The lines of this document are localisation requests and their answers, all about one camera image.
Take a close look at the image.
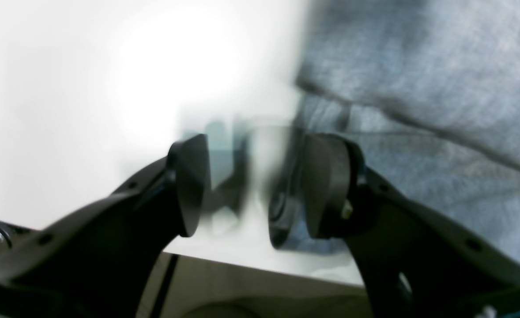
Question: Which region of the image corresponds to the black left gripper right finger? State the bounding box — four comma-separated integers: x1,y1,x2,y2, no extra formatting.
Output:
302,134,520,318

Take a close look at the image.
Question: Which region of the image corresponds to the grey T-shirt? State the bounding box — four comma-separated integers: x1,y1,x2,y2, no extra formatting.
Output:
269,0,520,262

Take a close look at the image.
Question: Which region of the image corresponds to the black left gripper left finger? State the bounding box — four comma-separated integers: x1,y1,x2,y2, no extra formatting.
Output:
0,134,209,318

